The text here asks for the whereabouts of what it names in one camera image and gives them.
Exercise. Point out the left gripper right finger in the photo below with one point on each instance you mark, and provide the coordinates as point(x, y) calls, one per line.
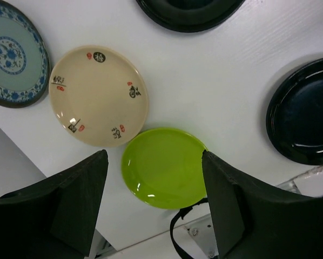
point(252, 219)

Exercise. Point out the black plate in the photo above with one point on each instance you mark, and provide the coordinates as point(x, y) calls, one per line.
point(294, 117)
point(189, 16)

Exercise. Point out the black plate centre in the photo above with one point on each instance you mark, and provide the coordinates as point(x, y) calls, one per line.
point(189, 16)

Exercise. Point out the lime green plate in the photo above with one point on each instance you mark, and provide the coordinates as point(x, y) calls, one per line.
point(162, 167)

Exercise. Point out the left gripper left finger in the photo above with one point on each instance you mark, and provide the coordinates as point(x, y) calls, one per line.
point(56, 217)

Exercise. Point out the blue floral plate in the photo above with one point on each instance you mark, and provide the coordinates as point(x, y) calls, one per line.
point(24, 60)

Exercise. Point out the black plate near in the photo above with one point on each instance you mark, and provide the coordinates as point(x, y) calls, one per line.
point(294, 117)

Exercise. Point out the cream plate with calligraphy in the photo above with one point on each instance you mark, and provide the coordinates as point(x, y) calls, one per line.
point(98, 96)

